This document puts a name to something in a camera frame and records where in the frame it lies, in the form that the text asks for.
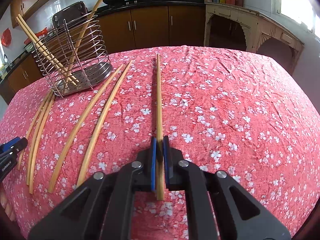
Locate wire metal utensil holder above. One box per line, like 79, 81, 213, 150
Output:
33, 1, 112, 98

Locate red plastic bag hanging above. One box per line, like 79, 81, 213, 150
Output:
1, 28, 12, 47

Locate pink floral tablecloth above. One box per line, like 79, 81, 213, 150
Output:
1, 46, 319, 239

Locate cream wooden side table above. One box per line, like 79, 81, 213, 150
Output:
203, 2, 304, 75

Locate bowl with red bags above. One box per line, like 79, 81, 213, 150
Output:
23, 27, 49, 53

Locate lower kitchen cabinets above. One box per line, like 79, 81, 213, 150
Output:
1, 0, 205, 103

